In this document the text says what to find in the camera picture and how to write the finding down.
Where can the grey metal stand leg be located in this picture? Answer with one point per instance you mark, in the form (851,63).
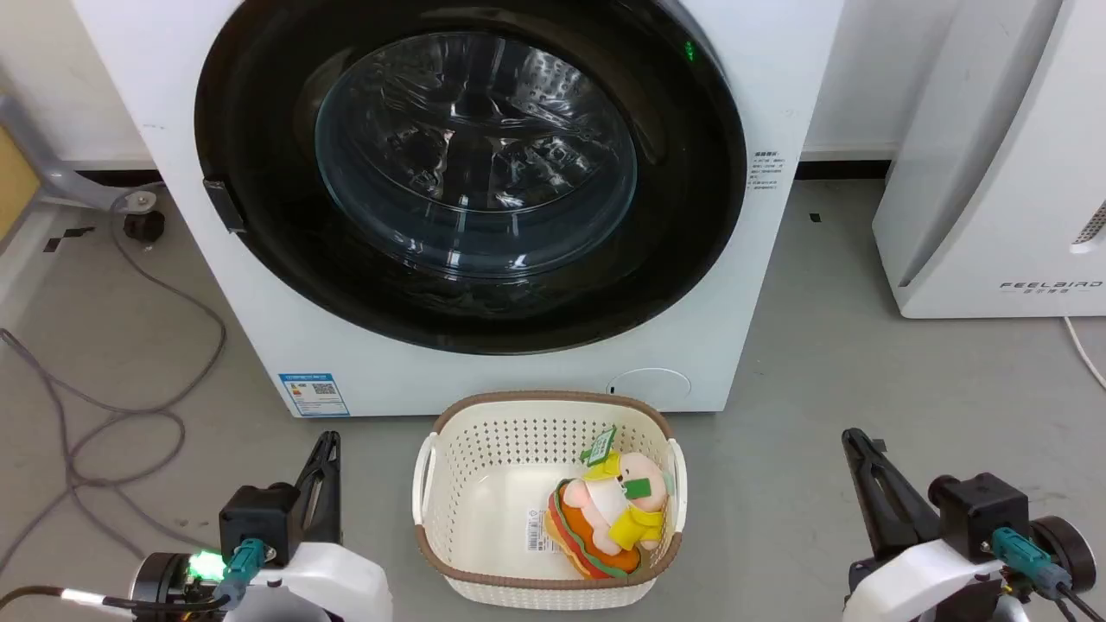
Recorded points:
(43,164)

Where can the yellow wooden panel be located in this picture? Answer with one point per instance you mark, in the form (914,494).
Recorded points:
(14,181)

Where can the white barcode label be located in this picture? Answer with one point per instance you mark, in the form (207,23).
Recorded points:
(540,531)

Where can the burger plush toy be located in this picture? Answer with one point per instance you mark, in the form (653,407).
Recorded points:
(605,518)

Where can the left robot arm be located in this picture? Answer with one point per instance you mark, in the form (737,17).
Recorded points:
(160,587)

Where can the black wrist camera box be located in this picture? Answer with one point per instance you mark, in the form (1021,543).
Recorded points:
(981,514)
(257,518)

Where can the green paper toy tag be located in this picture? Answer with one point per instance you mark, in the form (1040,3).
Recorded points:
(600,447)

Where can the small printed warning label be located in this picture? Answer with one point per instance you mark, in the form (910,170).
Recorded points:
(765,169)

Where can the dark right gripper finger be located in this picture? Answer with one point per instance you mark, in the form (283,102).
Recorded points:
(868,492)
(907,510)

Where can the black round glass washer door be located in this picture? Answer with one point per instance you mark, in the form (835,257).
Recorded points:
(471,164)

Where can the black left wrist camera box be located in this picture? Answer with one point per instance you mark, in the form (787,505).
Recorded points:
(257,518)

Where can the blue energy label sticker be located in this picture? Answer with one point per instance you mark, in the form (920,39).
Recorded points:
(314,394)

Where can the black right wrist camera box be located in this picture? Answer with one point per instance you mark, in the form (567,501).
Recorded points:
(981,514)

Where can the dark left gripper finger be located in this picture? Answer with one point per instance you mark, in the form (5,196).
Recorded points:
(332,484)
(309,501)

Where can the white front-load washing machine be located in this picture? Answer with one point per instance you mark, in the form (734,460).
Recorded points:
(778,78)

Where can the white Feelbird appliance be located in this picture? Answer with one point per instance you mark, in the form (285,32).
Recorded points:
(994,173)

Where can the black caster wheel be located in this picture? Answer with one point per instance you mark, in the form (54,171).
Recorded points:
(143,225)

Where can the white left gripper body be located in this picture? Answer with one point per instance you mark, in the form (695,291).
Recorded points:
(333,583)

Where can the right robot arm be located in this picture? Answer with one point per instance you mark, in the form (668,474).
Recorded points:
(1058,553)

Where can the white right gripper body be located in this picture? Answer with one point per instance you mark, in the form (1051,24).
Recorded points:
(916,587)

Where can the cream perforated laundry basket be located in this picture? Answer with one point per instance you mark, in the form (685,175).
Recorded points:
(484,484)

